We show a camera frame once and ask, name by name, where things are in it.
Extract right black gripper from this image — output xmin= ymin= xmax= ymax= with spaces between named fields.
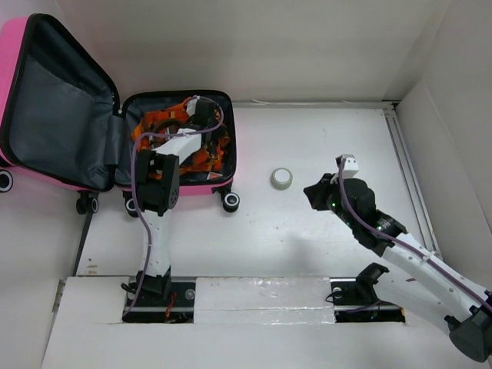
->
xmin=303 ymin=172 xmax=358 ymax=230

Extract round white-green jar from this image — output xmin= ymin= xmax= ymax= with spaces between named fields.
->
xmin=271 ymin=168 xmax=293 ymax=191

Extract orange camouflage cloth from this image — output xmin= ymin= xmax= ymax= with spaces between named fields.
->
xmin=131 ymin=97 xmax=231 ymax=176

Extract pink hard-shell suitcase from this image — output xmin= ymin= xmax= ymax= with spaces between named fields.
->
xmin=1 ymin=14 xmax=240 ymax=216

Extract brown headphones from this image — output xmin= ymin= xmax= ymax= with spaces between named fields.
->
xmin=148 ymin=118 xmax=183 ymax=149

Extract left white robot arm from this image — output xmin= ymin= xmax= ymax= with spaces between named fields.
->
xmin=130 ymin=96 xmax=229 ymax=305

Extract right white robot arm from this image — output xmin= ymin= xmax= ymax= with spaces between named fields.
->
xmin=303 ymin=173 xmax=491 ymax=363

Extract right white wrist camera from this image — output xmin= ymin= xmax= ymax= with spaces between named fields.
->
xmin=336 ymin=154 xmax=359 ymax=179

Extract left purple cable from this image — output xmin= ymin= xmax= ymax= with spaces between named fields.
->
xmin=125 ymin=95 xmax=225 ymax=320

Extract purple cable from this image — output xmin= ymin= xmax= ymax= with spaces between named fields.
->
xmin=125 ymin=95 xmax=225 ymax=320
xmin=337 ymin=159 xmax=492 ymax=312

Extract aluminium frame rail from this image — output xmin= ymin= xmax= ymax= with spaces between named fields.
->
xmin=384 ymin=103 xmax=442 ymax=258

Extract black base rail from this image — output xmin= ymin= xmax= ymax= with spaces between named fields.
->
xmin=123 ymin=278 xmax=406 ymax=325

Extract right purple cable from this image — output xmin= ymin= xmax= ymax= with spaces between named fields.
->
xmin=337 ymin=159 xmax=492 ymax=312

